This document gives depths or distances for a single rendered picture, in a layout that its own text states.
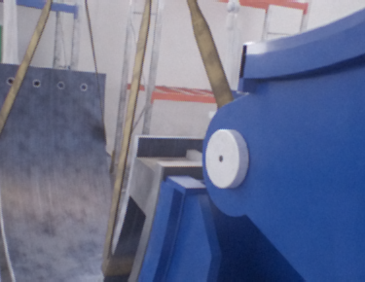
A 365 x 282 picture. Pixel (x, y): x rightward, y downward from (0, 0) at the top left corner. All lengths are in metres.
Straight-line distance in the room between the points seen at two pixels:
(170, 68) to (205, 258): 8.78
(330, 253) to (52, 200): 2.55
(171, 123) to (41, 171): 6.90
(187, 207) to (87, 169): 2.19
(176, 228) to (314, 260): 0.50
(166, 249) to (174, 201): 0.14
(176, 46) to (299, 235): 9.07
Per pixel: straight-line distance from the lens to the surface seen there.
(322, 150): 1.01
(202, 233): 1.34
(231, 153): 1.17
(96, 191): 3.50
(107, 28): 9.46
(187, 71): 10.19
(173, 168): 1.46
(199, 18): 2.07
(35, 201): 3.36
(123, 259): 1.78
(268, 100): 1.13
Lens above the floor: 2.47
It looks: 10 degrees down
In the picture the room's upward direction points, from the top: 8 degrees clockwise
